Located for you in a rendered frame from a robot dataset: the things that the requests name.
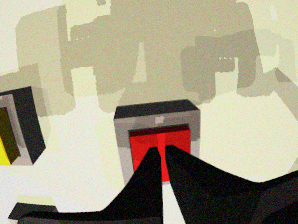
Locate green button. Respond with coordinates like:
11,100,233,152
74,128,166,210
8,202,59,224

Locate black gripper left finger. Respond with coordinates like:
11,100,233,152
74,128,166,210
17,147,164,224

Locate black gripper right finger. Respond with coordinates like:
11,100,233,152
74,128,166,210
165,144,298,224

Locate yellow button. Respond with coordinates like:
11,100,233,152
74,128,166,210
0,87,45,167

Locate red button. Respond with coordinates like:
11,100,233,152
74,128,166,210
113,100,201,186

